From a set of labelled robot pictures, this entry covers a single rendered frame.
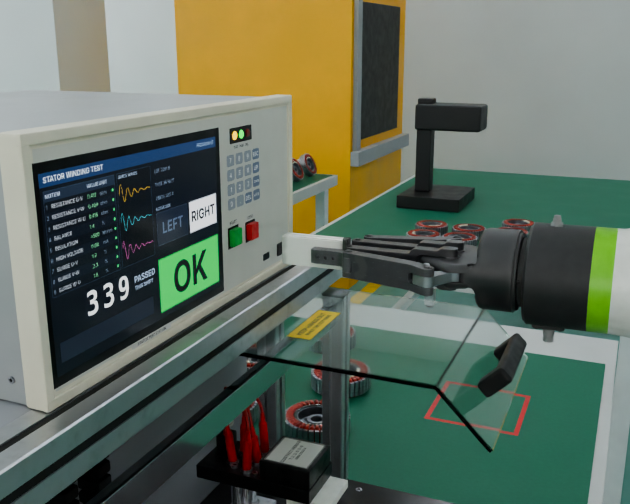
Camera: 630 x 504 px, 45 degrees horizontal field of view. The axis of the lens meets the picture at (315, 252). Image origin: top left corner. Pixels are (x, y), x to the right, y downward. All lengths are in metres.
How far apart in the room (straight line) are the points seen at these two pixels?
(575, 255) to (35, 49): 4.19
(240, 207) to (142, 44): 6.31
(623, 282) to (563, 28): 5.20
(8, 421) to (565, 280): 0.45
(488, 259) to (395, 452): 0.63
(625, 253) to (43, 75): 4.18
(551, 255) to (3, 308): 0.44
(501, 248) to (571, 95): 5.16
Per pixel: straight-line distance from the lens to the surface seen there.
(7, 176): 0.56
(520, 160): 5.91
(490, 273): 0.68
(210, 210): 0.76
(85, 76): 4.74
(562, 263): 0.66
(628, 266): 0.66
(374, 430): 1.32
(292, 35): 4.34
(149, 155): 0.66
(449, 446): 1.29
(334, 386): 1.07
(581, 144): 5.85
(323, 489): 0.92
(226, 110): 0.77
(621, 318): 0.67
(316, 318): 0.90
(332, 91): 4.25
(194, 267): 0.74
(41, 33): 4.63
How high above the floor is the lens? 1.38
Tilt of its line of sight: 15 degrees down
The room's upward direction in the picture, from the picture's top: straight up
